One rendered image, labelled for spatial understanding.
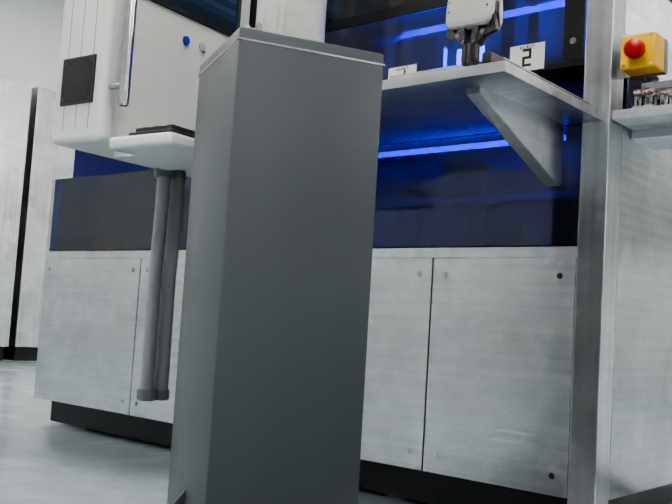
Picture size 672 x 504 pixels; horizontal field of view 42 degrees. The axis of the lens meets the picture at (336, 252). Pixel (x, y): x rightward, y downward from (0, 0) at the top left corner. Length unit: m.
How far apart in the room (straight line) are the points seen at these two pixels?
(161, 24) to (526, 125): 0.98
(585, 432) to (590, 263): 0.34
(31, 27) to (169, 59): 5.26
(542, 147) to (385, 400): 0.71
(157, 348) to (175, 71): 0.73
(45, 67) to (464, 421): 5.98
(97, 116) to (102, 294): 0.97
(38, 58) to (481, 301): 5.92
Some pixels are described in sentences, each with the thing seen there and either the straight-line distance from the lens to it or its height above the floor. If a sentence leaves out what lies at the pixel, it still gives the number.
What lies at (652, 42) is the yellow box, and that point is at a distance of 1.91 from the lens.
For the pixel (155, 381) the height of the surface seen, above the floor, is 0.23.
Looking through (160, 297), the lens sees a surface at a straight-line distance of 2.42.
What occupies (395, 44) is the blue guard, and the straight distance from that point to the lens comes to 2.25.
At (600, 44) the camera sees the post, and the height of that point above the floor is 1.02.
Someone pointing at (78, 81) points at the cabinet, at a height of 0.94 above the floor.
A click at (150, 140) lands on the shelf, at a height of 0.79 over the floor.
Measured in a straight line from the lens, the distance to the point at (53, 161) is 6.90.
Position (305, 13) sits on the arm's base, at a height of 0.92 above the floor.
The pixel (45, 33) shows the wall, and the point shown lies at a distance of 7.59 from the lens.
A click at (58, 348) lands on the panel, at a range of 3.17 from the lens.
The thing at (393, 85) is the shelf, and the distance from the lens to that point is 1.69.
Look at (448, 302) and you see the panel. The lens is 2.03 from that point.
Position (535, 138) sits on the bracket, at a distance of 1.83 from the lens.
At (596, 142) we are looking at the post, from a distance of 1.90.
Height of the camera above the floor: 0.41
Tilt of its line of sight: 5 degrees up
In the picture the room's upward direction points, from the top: 4 degrees clockwise
